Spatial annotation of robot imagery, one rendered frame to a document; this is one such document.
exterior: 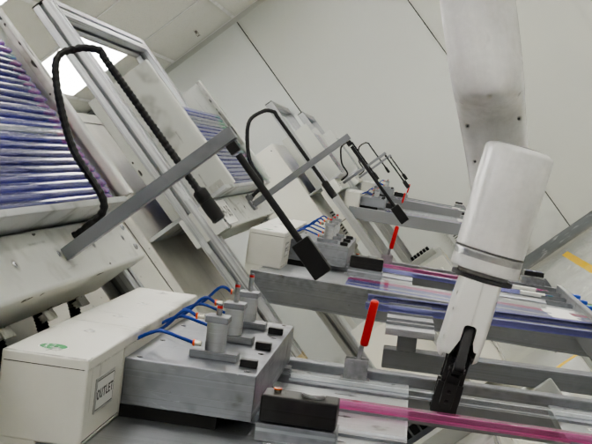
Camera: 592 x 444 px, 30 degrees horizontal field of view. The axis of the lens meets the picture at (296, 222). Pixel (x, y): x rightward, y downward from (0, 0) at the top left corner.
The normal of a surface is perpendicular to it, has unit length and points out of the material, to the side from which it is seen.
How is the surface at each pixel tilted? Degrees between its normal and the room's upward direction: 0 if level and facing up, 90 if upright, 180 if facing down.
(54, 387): 90
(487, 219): 72
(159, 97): 90
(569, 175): 90
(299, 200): 90
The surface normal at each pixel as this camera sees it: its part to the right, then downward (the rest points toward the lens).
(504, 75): 0.33, 0.07
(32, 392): -0.11, 0.05
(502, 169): -0.50, -0.07
